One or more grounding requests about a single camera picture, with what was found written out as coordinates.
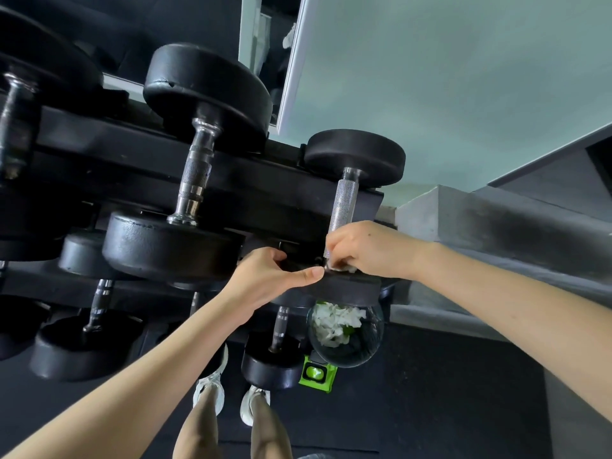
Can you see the person's white sneaker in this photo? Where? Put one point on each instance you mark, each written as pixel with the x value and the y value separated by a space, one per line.
pixel 251 406
pixel 212 387

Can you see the person's left forearm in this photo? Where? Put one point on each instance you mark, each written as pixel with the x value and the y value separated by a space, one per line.
pixel 134 391

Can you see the person's right white sneaker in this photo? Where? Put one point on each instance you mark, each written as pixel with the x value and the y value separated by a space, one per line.
pixel 251 406

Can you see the person's left white sneaker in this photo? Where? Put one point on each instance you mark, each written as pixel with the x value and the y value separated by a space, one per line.
pixel 212 387

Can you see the green wet wipes pack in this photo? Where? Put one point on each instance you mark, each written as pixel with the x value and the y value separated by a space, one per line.
pixel 315 375

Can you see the person's left hand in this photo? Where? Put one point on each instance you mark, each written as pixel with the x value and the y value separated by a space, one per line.
pixel 258 282

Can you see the black dumbbell rack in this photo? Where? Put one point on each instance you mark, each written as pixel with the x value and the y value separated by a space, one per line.
pixel 287 186

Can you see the person's right forearm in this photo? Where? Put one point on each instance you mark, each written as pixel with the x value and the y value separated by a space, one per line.
pixel 526 320

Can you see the person's right leg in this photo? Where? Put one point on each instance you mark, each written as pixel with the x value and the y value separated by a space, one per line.
pixel 270 435

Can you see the white wet wipe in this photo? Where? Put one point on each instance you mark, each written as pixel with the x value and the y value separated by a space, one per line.
pixel 346 269

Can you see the person's right hand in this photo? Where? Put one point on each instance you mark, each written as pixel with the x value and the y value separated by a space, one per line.
pixel 382 250

